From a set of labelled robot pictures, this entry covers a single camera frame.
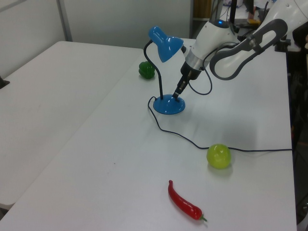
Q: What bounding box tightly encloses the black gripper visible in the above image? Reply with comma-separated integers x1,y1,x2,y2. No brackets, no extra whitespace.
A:
172,61,203,99

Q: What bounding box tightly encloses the blue desk lamp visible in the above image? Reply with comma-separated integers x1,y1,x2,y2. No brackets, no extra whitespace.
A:
143,25,186,115

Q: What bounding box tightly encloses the green bell pepper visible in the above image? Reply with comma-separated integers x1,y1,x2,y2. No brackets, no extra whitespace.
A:
139,61,155,80

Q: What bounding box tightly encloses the light green apple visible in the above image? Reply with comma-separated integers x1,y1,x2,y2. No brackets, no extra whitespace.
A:
206,143,232,169

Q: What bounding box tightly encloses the black stand pole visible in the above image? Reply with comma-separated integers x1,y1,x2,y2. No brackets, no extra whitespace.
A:
230,0,238,25

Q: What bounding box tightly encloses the black table clamp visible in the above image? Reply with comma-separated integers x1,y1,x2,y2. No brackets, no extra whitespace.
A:
275,39,292,52

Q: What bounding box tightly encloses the red chili pepper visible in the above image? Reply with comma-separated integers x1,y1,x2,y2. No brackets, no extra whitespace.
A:
167,180,207,222

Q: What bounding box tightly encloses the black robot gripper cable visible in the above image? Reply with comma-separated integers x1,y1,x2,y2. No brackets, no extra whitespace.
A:
189,42,241,96

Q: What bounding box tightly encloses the grey metal shelf frame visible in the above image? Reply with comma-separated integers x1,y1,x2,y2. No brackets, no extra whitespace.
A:
189,0,212,39

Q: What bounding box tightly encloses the dark lamp power cable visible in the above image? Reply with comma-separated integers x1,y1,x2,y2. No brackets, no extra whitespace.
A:
147,96,294,153

